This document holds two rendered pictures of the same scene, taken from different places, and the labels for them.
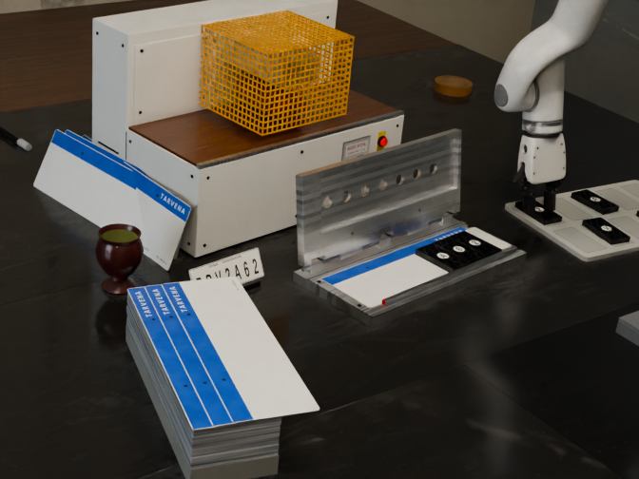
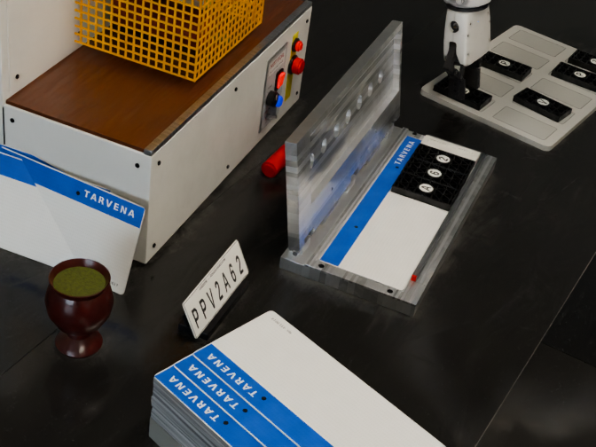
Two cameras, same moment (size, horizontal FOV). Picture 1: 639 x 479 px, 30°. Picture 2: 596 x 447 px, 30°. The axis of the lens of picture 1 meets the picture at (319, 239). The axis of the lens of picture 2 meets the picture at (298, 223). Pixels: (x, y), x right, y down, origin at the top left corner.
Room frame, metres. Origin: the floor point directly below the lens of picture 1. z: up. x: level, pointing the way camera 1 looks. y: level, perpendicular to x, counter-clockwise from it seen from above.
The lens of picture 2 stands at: (0.82, 0.58, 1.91)
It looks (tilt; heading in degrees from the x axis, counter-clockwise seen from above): 36 degrees down; 334
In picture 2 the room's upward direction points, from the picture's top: 9 degrees clockwise
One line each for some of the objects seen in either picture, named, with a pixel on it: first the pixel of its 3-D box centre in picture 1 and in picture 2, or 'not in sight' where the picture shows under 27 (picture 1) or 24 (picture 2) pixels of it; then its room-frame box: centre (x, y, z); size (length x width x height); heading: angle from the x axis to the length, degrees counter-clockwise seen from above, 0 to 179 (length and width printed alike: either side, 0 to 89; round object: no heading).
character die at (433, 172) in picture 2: (458, 251); (434, 176); (2.09, -0.27, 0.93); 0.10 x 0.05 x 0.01; 46
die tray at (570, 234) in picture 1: (612, 218); (530, 82); (2.38, -0.63, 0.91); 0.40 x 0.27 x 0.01; 123
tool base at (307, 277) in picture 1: (414, 262); (396, 204); (2.04, -0.19, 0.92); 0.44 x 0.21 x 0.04; 136
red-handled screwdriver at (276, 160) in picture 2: not in sight; (293, 146); (2.23, -0.08, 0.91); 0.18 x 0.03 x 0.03; 132
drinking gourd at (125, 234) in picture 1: (119, 260); (79, 310); (1.87, 0.35, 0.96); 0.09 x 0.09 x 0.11
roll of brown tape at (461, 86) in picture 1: (453, 86); not in sight; (3.14, -0.32, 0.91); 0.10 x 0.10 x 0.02
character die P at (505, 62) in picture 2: (594, 201); (504, 66); (2.43, -0.60, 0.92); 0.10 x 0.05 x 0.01; 37
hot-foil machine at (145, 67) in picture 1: (280, 100); (157, 11); (2.40, 0.11, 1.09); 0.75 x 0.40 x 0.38; 136
